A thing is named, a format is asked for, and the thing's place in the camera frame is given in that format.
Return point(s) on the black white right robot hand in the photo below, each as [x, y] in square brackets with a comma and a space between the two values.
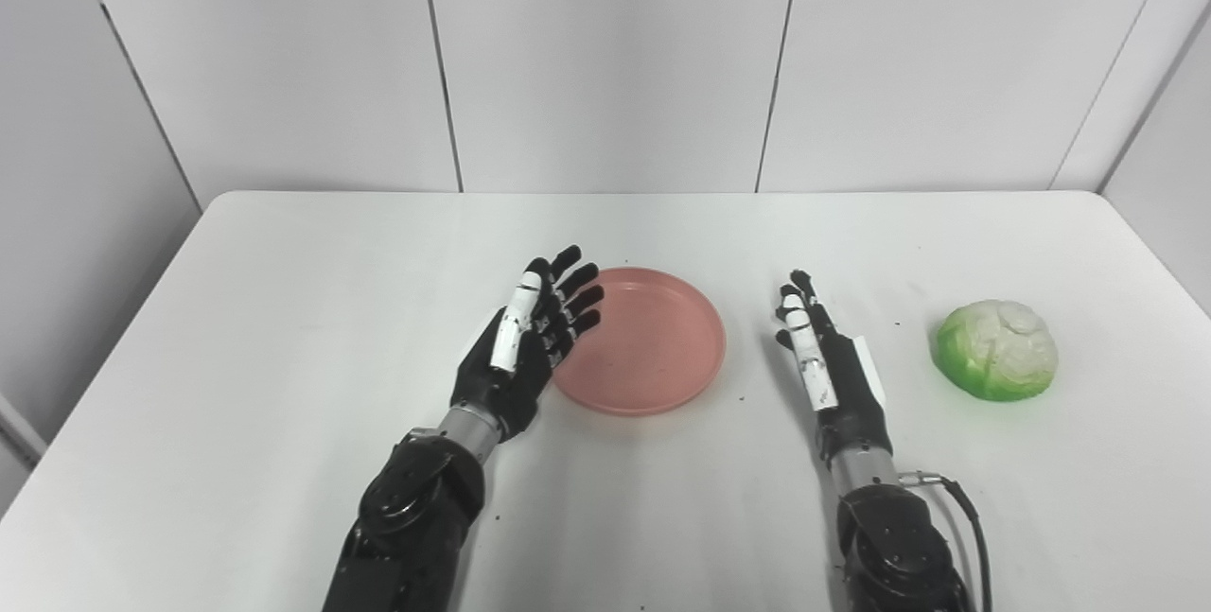
[856, 404]

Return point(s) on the green white cabbage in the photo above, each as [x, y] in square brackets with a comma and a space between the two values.
[995, 352]

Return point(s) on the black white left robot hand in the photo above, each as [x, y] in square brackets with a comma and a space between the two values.
[516, 385]

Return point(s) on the pink round plate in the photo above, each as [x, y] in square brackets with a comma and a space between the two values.
[653, 347]

